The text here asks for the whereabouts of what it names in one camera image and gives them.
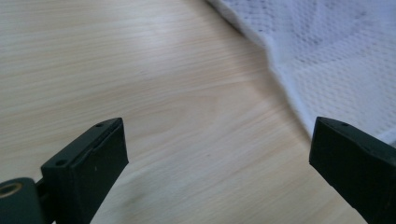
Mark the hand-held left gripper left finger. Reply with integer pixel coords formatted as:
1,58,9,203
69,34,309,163
40,117,129,224

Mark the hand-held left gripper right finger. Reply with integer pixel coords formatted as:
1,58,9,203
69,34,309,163
308,117,396,224

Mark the white mesh laundry bag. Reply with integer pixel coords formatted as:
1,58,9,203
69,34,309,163
205,0,396,147

